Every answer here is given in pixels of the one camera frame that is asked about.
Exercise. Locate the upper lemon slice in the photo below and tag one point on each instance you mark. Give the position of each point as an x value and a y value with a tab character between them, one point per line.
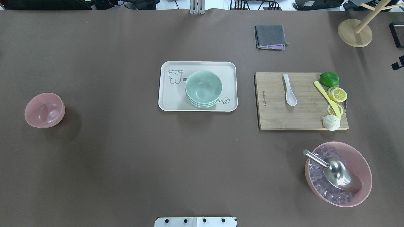
337	94

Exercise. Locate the wooden mug tree stand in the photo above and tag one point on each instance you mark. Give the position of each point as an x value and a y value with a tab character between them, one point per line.
356	32

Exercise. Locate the lower lemon slice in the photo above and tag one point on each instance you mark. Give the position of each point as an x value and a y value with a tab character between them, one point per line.
330	110

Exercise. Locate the folded grey cloth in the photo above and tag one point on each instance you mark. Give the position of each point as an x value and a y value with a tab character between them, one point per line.
270	37

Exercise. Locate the green bowl stack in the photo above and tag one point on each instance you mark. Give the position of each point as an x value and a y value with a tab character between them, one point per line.
203	89

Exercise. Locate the large pink bowl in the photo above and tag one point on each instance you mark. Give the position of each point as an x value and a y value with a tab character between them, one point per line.
357	164

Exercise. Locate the lemon slice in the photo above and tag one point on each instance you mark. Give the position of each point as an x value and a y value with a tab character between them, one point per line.
330	110
337	94

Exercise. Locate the white bear serving tray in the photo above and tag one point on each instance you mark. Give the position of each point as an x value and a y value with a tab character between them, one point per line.
172	90

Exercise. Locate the white ceramic soup spoon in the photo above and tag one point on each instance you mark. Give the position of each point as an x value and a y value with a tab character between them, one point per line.
290	97

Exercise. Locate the small pink bowl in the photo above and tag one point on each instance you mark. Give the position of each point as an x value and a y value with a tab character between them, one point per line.
44	110

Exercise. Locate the clear ice cubes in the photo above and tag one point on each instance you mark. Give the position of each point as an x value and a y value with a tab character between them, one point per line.
321	184

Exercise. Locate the white bracket at bottom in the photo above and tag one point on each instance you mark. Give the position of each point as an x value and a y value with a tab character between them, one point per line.
196	222

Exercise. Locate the metal mount at top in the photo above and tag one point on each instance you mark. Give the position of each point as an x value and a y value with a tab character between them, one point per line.
197	7

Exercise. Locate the yellow plastic knife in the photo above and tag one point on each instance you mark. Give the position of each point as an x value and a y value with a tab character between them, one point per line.
330	101

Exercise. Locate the metal ice scoop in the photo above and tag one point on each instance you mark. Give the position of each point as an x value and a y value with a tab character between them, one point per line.
337	173

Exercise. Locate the green lime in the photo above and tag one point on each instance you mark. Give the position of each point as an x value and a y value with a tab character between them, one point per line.
329	79

